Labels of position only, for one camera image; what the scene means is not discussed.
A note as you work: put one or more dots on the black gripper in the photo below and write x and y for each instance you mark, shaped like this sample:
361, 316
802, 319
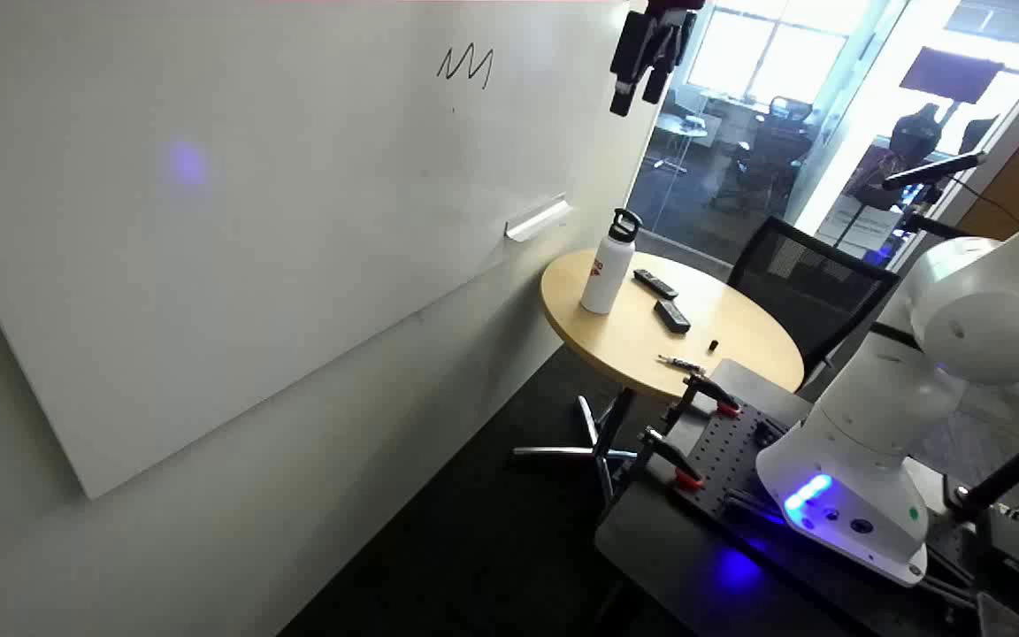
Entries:
667, 27

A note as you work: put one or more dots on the black bottle lid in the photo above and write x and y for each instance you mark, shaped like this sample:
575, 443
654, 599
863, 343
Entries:
623, 221

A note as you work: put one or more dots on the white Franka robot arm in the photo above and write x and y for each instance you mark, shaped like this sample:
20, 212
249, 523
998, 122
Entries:
955, 353

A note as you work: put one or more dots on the white bottle with red logo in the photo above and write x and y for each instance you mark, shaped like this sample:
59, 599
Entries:
602, 276

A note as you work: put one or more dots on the black marker on table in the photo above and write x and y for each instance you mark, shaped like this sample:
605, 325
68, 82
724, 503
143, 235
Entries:
654, 284

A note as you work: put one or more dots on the black remote control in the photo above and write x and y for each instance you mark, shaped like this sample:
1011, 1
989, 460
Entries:
672, 316

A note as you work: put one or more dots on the black mesh office chair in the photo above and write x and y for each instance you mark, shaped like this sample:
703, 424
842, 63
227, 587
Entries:
803, 289

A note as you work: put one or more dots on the black marker cap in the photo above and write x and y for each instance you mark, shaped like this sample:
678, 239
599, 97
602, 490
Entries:
711, 343

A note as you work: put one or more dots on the seated background person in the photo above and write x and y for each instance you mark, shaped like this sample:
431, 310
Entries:
919, 135

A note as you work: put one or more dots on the black background stand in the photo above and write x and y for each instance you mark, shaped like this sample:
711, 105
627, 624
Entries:
929, 171

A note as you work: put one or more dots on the dark background monitor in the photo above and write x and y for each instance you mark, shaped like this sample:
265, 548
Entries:
952, 75

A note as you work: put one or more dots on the chrome table base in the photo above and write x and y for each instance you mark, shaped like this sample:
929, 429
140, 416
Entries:
599, 445

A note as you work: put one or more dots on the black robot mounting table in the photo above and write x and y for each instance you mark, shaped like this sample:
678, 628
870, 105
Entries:
697, 552

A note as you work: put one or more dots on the black tripod pole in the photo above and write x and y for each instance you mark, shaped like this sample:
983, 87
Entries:
1011, 463

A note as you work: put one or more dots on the white wall whiteboard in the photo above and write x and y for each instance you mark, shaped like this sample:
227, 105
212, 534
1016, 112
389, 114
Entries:
239, 199

